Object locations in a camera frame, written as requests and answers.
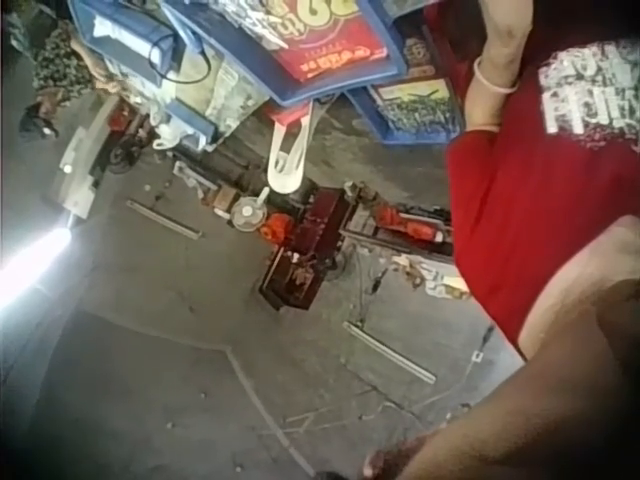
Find dark red machine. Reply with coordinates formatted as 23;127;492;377
257;186;353;312

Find orange motor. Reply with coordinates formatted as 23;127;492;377
258;213;288;247

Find small white fan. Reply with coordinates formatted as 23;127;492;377
230;194;267;234

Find orange power tool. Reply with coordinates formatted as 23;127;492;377
373;203;447;247

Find heap of paper scraps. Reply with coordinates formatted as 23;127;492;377
392;252;472;302

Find blue bag with field picture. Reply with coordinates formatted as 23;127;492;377
343;0;467;147

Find blue bag with red print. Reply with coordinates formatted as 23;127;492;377
162;0;409;107

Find red and black motorcycle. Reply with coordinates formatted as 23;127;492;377
99;103;154;176

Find pale pink bangle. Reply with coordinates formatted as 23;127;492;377
472;55;522;95

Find white stepped block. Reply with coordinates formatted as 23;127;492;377
57;94;114;218

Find blue bag with white panel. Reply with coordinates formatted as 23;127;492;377
68;0;222;152

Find white bag handles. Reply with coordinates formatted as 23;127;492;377
266;98;322;196

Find long metal rail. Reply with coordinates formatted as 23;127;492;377
341;320;437;385

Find short metal rail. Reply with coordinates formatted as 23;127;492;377
126;199;202;240

